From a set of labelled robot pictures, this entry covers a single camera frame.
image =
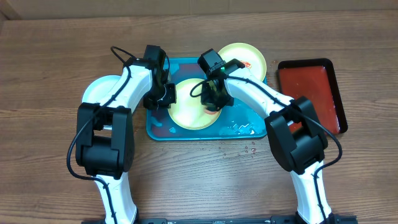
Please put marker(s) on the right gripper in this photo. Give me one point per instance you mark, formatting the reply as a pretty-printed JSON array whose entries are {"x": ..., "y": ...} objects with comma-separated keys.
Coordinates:
[{"x": 209, "y": 101}]

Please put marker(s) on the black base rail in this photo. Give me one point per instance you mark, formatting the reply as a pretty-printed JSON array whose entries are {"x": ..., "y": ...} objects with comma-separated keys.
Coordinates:
[{"x": 284, "y": 219}]

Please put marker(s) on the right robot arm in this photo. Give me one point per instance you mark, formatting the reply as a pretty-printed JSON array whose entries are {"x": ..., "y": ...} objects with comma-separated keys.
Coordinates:
[{"x": 297, "y": 139}]

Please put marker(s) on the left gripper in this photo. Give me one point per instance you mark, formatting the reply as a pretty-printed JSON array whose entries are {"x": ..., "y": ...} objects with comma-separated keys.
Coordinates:
[{"x": 171, "y": 98}]

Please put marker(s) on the light blue plate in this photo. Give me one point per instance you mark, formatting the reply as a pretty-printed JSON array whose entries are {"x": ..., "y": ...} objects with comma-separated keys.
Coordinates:
[{"x": 99, "y": 88}]

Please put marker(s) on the black red-lined tray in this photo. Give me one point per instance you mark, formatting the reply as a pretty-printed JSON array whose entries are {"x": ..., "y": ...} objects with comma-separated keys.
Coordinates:
[{"x": 315, "y": 79}]

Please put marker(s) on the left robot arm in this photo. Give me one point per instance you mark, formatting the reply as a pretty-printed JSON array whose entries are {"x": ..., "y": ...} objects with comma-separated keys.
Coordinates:
[{"x": 102, "y": 150}]

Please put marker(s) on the pink sponge dark scrubber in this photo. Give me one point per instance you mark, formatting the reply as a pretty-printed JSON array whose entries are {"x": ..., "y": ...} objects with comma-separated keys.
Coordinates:
[{"x": 207, "y": 111}]

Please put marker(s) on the yellow-green plate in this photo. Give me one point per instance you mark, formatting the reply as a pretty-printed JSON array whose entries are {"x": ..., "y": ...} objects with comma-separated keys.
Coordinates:
[
  {"x": 248, "y": 55},
  {"x": 188, "y": 112}
]

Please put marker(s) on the teal plastic tray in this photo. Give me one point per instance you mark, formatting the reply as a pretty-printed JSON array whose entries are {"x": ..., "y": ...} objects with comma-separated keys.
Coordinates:
[{"x": 235, "y": 122}]

